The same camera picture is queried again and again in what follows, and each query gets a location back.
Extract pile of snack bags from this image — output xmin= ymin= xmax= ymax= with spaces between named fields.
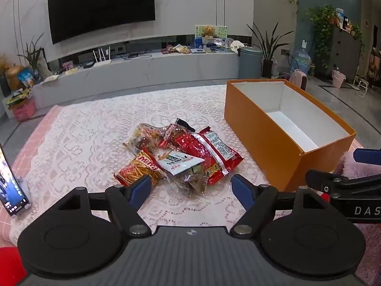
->
xmin=162 ymin=44 xmax=191 ymax=55

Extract gold vase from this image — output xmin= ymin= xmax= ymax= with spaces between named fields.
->
xmin=5 ymin=64 xmax=26 ymax=91

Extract grey trash bin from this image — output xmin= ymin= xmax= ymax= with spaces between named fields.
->
xmin=238 ymin=46 xmax=264 ymax=79

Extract white lace tablecloth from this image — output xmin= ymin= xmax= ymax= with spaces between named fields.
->
xmin=12 ymin=85 xmax=328 ymax=236

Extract pink plastic crate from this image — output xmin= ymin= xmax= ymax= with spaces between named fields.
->
xmin=10 ymin=98 xmax=37 ymax=122

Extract white wireless router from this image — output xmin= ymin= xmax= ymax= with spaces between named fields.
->
xmin=92 ymin=47 xmax=112 ymax=65

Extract grey drawer cabinet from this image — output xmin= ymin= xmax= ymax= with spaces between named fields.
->
xmin=316 ymin=25 xmax=362 ymax=81

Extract smartphone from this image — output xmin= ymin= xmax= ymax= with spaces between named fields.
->
xmin=0 ymin=143 xmax=30 ymax=218

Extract yellow nut snack packet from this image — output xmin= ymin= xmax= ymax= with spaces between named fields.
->
xmin=123 ymin=123 xmax=167 ymax=155

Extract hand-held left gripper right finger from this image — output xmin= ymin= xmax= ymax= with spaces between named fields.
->
xmin=230 ymin=174 xmax=329 ymax=236

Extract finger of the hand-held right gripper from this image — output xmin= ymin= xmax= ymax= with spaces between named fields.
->
xmin=354 ymin=148 xmax=381 ymax=164
xmin=305 ymin=169 xmax=381 ymax=199

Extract red clothing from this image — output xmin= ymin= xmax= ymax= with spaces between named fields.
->
xmin=0 ymin=246 xmax=27 ymax=286

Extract white step stool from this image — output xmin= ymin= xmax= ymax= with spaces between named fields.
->
xmin=354 ymin=77 xmax=370 ymax=91

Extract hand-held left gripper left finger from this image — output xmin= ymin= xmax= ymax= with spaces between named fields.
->
xmin=58 ymin=175 xmax=153 ymax=238

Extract trailing ivy plant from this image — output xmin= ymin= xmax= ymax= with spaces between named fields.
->
xmin=305 ymin=4 xmax=338 ymax=75

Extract black cables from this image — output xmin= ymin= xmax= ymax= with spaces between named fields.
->
xmin=119 ymin=52 xmax=152 ymax=59

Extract dried flower bunch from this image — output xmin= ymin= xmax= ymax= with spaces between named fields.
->
xmin=0 ymin=54 xmax=12 ymax=75

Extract slender green houseplant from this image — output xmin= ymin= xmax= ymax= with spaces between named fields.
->
xmin=18 ymin=33 xmax=45 ymax=75

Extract clear chicken leg packet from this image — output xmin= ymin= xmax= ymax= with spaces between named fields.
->
xmin=157 ymin=123 xmax=197 ymax=149

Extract large red snack packet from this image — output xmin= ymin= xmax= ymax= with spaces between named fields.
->
xmin=175 ymin=127 xmax=245 ymax=185

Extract black wall television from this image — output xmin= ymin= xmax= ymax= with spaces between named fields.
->
xmin=47 ymin=0 xmax=156 ymax=45

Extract blue water jug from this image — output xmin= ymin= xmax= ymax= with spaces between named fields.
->
xmin=290 ymin=49 xmax=311 ymax=76

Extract grey marble television console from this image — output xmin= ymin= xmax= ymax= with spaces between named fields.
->
xmin=31 ymin=49 xmax=240 ymax=109

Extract orange stick snack packet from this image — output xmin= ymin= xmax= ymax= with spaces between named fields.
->
xmin=114 ymin=150 xmax=164 ymax=189

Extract fluffy plush cloth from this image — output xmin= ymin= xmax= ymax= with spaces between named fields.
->
xmin=333 ymin=152 xmax=381 ymax=281

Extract blue snack bag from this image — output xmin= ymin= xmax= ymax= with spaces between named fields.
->
xmin=18 ymin=68 xmax=35 ymax=88

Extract potted plant black pot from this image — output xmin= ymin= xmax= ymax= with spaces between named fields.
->
xmin=246 ymin=22 xmax=294 ymax=78

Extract pink bucket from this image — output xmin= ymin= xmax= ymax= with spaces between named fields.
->
xmin=332 ymin=70 xmax=346 ymax=88

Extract pink space heater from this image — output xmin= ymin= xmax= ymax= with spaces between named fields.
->
xmin=289 ymin=69 xmax=308 ymax=90

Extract clear packet white label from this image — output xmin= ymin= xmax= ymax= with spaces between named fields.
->
xmin=155 ymin=150 xmax=209 ymax=195

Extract teddy bear gift box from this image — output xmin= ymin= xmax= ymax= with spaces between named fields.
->
xmin=195 ymin=25 xmax=228 ymax=41

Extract orange cardboard box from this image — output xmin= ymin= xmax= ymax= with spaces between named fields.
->
xmin=224 ymin=79 xmax=357 ymax=193

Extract dark green snack packet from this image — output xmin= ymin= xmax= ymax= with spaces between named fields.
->
xmin=175 ymin=118 xmax=195 ymax=132

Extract yellow black packets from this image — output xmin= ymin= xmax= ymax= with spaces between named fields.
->
xmin=6 ymin=88 xmax=32 ymax=108

